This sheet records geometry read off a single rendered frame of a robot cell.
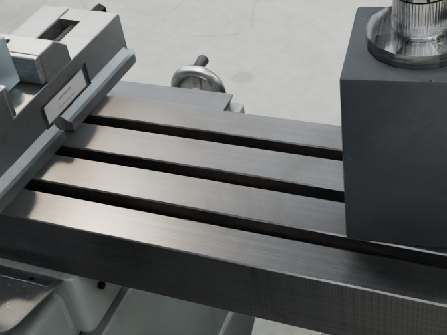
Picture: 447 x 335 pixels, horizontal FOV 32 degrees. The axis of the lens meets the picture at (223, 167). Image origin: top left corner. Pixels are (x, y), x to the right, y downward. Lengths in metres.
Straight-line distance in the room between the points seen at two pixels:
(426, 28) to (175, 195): 0.33
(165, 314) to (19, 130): 0.42
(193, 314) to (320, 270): 0.59
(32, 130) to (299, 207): 0.33
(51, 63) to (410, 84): 0.45
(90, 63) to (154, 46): 1.95
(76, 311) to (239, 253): 0.25
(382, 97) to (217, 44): 2.26
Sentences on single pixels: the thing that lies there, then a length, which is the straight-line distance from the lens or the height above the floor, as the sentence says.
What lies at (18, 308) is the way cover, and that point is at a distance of 0.85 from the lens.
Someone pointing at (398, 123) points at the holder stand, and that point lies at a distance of 0.65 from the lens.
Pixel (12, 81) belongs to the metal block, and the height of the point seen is 1.01.
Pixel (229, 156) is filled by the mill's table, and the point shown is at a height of 0.93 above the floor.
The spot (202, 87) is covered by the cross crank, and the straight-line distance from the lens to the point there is 1.50.
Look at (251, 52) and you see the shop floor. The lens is 2.80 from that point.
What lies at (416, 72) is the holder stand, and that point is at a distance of 0.63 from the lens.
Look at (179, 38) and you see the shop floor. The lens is 2.96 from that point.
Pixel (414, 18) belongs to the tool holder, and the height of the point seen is 1.15.
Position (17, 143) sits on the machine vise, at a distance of 0.89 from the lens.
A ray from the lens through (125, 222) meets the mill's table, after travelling 0.81.
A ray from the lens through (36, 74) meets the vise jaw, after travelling 0.91.
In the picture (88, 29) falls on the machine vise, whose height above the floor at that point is 1.00.
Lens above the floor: 1.47
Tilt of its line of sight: 40 degrees down
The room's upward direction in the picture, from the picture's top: 10 degrees counter-clockwise
